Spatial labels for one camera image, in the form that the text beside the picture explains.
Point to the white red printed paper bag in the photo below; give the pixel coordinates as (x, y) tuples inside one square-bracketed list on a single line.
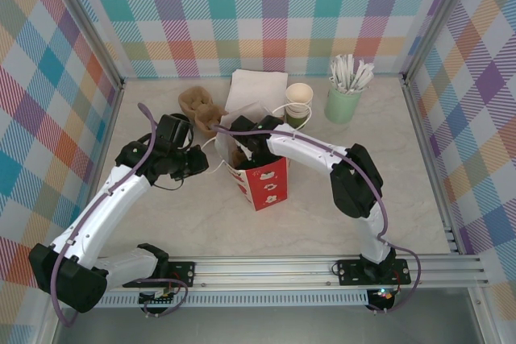
[(266, 191)]

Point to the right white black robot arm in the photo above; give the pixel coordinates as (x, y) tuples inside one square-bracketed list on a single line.
[(306, 146)]

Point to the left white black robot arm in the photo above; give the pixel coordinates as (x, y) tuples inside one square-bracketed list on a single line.
[(113, 203)]

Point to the stack of white napkins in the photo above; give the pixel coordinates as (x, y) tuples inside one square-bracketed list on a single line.
[(254, 86)]

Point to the stack of brown cup carriers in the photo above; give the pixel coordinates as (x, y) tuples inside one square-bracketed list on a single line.
[(197, 98)]

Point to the stack of green paper cups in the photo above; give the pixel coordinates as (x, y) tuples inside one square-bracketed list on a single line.
[(299, 93)]

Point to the mint green holder cup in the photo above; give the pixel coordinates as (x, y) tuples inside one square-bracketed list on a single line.
[(342, 108)]

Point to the paper wrapped straw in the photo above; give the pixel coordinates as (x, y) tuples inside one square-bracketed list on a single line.
[(342, 72), (364, 77), (335, 72), (358, 76), (369, 82), (349, 68)]

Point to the aluminium side rail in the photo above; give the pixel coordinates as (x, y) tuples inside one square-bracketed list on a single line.
[(427, 150), (102, 146)]

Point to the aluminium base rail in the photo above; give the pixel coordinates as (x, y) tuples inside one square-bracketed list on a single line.
[(266, 273)]

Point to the aluminium frame post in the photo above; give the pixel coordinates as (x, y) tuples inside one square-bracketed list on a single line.
[(439, 13), (80, 9)]

